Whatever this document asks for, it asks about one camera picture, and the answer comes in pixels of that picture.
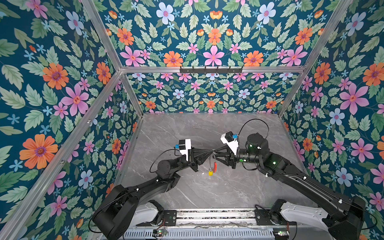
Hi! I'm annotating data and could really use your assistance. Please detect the silver keyring with red grip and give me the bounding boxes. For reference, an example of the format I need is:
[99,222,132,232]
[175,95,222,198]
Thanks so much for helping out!
[211,151,218,174]

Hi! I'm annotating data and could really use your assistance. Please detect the aluminium frame bars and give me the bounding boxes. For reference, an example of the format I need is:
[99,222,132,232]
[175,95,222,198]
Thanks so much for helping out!
[1,1,339,240]

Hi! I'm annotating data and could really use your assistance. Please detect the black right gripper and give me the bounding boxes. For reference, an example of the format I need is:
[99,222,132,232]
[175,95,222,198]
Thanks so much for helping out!
[212,144,262,170]

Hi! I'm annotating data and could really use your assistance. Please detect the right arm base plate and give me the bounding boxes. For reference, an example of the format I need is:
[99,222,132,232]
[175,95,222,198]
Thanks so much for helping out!
[254,209,297,226]

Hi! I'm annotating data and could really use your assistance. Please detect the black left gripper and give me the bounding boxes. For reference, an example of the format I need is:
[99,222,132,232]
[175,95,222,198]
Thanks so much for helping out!
[171,146,212,175]

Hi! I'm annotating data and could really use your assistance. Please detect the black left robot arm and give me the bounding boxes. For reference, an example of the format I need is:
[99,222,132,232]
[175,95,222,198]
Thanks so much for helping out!
[92,148,217,240]

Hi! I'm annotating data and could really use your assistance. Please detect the white vented cable duct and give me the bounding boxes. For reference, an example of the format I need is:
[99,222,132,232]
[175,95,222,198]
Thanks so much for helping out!
[121,229,275,240]

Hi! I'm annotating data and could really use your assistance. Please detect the black wall hook rack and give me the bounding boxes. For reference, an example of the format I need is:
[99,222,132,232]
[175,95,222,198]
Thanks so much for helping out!
[179,66,243,74]

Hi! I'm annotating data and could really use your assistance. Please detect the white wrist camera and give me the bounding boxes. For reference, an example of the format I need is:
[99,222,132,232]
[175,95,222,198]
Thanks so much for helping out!
[175,139,192,162]
[221,131,239,155]

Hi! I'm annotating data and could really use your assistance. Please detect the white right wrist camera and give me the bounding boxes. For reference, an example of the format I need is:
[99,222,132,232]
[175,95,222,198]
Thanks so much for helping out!
[221,131,239,155]

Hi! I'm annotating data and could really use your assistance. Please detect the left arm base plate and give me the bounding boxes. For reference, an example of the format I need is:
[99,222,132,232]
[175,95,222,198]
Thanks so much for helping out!
[137,210,178,227]

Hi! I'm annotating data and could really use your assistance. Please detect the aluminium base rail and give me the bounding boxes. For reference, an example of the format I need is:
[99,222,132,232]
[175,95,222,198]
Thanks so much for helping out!
[125,207,340,229]

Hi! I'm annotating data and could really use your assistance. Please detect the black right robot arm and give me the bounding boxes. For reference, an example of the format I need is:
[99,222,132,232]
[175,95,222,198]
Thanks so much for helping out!
[221,132,365,240]

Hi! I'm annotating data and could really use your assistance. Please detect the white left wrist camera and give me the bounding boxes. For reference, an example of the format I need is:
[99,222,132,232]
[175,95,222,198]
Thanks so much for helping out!
[175,139,192,162]

